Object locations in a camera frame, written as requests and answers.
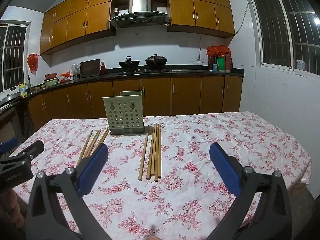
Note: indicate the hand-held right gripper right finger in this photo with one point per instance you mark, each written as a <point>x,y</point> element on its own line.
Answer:
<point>223,167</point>

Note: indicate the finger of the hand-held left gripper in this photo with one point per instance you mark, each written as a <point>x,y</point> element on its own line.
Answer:
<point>33,148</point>
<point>8,145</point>

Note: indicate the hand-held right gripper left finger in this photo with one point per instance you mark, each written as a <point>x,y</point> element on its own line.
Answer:
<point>93,170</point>

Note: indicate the green perforated utensil holder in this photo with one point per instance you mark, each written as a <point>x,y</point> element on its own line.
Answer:
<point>125,115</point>

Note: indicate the person's left hand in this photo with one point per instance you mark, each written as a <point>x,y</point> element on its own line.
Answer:
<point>18,210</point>

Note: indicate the pink floral tablecloth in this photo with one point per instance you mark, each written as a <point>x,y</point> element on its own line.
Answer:
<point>187,155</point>

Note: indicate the yellow detergent bottle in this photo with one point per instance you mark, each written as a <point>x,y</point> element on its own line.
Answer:
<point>23,90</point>

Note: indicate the metal faucet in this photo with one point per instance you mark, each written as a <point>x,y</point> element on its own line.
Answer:
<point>29,82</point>

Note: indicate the green basin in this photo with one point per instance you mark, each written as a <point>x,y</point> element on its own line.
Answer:
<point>51,82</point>

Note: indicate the red basin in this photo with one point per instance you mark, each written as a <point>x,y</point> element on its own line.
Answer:
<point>51,76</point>

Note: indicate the orange plastic bag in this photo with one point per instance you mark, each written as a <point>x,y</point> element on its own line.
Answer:
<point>65,76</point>

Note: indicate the wooden base cabinets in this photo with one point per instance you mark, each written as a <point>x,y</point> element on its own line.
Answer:
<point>185,95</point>

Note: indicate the hanging red plastic bag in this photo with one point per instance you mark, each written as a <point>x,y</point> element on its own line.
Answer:
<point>33,63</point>

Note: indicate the small barred window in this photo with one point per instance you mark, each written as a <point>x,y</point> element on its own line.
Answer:
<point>12,57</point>

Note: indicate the clear plastic bag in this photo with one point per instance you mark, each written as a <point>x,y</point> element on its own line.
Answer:
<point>76,71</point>

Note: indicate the dark cutting board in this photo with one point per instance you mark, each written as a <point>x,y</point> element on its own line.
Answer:
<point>90,68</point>

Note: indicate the small blue box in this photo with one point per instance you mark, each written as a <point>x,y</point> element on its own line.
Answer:
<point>215,67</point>

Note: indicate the black kitchen countertop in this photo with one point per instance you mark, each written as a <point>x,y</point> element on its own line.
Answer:
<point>190,72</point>

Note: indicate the small red bottle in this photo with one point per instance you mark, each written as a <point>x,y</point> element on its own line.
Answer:
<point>103,68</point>

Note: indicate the green packet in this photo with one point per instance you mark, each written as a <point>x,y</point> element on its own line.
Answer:
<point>221,65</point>

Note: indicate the tall red bottle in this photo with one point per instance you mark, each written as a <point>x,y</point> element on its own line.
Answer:
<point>211,63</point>
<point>228,63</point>

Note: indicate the black open wok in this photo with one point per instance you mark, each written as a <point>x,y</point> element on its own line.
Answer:
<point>129,64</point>

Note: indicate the gas stove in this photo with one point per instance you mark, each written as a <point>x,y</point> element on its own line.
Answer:
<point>145,70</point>

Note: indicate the red bag over bottles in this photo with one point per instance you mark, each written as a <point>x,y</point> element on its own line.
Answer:
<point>218,50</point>

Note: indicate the black lidded wok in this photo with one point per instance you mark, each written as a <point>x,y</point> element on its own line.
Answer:
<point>156,61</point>

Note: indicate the large barred window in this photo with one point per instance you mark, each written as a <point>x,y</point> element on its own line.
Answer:
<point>282,30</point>

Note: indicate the steel range hood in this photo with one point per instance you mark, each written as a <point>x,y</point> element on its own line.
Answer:
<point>140,5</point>

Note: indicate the white wall socket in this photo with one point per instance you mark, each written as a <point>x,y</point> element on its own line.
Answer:
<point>199,59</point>

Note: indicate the wooden wall cabinets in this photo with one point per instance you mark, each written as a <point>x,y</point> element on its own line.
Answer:
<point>100,20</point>

